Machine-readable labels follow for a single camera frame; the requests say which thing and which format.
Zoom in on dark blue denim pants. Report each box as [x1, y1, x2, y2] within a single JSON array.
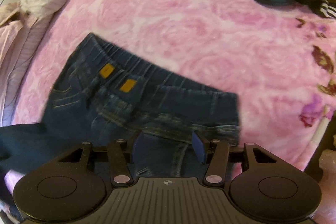
[[0, 32, 240, 180]]

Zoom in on black white striped cloth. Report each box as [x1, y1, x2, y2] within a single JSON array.
[[307, 0, 336, 20]]

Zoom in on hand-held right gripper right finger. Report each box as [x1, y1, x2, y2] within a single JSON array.
[[192, 131, 279, 186]]

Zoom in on pink striped pillow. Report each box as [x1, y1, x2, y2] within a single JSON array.
[[0, 15, 57, 127]]

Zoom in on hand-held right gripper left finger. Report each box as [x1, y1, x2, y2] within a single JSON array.
[[59, 132, 144, 186]]

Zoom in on pink floral blanket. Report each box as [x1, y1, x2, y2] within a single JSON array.
[[5, 0, 336, 188]]

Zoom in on beige cloth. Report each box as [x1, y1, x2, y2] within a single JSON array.
[[0, 2, 30, 28]]

